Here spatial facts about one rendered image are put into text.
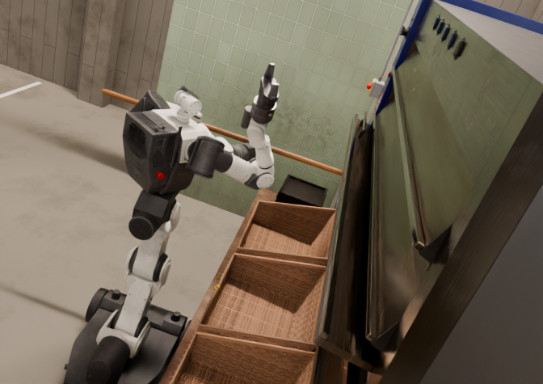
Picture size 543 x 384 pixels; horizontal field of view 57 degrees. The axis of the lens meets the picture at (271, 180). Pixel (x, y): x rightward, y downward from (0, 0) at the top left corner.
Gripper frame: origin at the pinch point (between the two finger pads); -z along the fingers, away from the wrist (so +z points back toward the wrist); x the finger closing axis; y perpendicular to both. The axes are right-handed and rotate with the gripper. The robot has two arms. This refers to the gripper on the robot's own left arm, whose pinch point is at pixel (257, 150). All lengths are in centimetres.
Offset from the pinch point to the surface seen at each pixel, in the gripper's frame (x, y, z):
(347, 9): -65, -59, -117
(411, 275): -38, 120, 73
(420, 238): -53, 121, 84
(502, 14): -94, 51, -91
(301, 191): 41, -8, -63
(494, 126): -79, 123, 80
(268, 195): 61, -35, -65
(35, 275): 118, -79, 71
